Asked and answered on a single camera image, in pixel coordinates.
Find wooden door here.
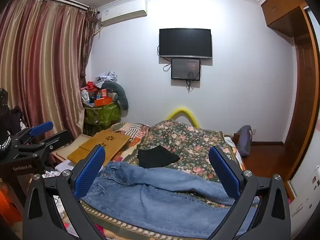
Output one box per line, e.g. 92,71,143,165
285,5,320,180

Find small black wall monitor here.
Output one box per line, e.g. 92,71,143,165
171,58,201,81

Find light wooden board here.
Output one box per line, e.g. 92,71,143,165
50,134,93,165

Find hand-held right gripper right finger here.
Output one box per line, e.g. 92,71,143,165
207,145,292,240

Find black wall television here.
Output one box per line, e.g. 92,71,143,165
159,28,213,59

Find white clothes pile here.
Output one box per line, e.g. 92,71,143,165
96,70,118,83

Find blue jeans pants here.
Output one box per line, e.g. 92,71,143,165
81,161,260,238

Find orange box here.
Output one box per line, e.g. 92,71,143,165
94,97,113,107

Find white air conditioner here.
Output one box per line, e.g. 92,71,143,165
97,0,148,27

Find grey backpack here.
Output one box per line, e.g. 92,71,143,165
232,125,253,157

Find striped patterned bed sheet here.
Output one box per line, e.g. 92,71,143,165
107,122,150,160

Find black folded cloth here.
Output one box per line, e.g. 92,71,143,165
137,146,180,168

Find striped brown curtain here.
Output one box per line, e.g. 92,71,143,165
0,0,98,160

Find grey plush pillow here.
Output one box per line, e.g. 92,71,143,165
101,81,129,110

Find yellow foam tube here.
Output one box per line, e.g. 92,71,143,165
167,107,200,127

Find orange cloth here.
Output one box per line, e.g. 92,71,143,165
0,182,23,228

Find wooden lap table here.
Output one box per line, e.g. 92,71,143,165
67,129,132,163

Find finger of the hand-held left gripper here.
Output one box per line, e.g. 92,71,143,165
19,130,73,156
10,121,54,146

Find white appliance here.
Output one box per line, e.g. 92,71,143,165
287,120,320,230

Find floral blanket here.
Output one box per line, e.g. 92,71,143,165
80,120,253,240

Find wooden overhead cabinet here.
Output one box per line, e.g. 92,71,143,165
260,0,310,38

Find white cloth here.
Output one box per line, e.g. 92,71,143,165
42,161,75,178

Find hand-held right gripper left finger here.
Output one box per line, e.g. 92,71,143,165
22,145,118,240

